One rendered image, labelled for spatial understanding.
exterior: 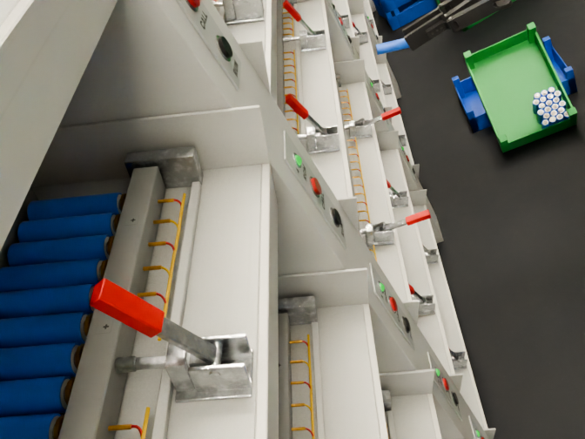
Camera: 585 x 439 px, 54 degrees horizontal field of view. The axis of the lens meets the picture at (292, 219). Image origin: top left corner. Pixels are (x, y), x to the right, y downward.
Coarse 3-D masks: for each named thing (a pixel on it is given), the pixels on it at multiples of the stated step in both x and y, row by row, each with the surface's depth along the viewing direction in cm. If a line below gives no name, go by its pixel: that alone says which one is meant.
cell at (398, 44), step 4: (396, 40) 101; (400, 40) 100; (404, 40) 100; (376, 44) 101; (380, 44) 101; (384, 44) 101; (388, 44) 101; (392, 44) 100; (396, 44) 100; (400, 44) 100; (404, 44) 100; (376, 48) 101; (380, 48) 101; (384, 48) 101; (388, 48) 101; (392, 48) 101; (396, 48) 101; (400, 48) 101; (404, 48) 101; (380, 52) 101; (384, 52) 101
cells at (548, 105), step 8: (552, 88) 154; (536, 96) 155; (544, 96) 155; (552, 96) 154; (560, 96) 154; (536, 104) 155; (544, 104) 154; (552, 104) 153; (560, 104) 152; (536, 112) 159; (544, 112) 155; (552, 112) 152; (560, 112) 152; (544, 120) 153; (552, 120) 152; (560, 120) 152
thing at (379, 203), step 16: (336, 64) 115; (352, 64) 115; (352, 80) 118; (352, 96) 115; (352, 112) 110; (368, 112) 110; (352, 144) 103; (368, 144) 103; (368, 160) 100; (368, 176) 97; (384, 176) 96; (368, 192) 94; (384, 192) 93; (368, 208) 91; (384, 208) 91; (384, 256) 84; (400, 256) 83; (384, 272) 81; (400, 272) 81; (400, 288) 79; (416, 304) 71; (416, 320) 74
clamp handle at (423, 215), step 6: (426, 210) 83; (408, 216) 84; (414, 216) 83; (420, 216) 83; (426, 216) 82; (384, 222) 84; (396, 222) 84; (402, 222) 84; (408, 222) 83; (414, 222) 83; (384, 228) 84; (390, 228) 84
